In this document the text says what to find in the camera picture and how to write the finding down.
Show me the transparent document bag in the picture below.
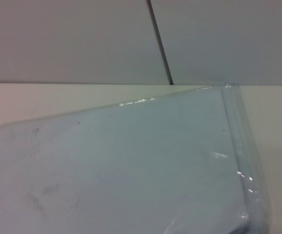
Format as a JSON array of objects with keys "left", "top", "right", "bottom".
[{"left": 0, "top": 83, "right": 272, "bottom": 234}]

